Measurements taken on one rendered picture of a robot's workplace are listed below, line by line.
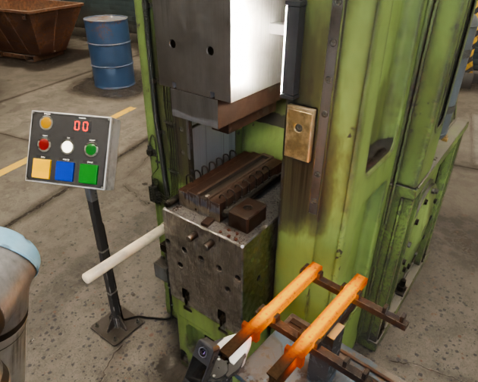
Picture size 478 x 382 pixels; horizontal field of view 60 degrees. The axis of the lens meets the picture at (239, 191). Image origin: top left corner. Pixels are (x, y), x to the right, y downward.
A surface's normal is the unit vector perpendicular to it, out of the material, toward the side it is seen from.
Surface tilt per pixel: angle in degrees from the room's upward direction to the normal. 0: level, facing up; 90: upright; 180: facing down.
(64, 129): 60
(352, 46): 90
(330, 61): 90
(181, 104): 90
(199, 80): 90
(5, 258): 50
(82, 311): 0
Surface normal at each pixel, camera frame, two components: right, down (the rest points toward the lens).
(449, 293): 0.01, -0.86
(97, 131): -0.18, 0.00
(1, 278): 0.87, -0.43
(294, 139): -0.60, 0.41
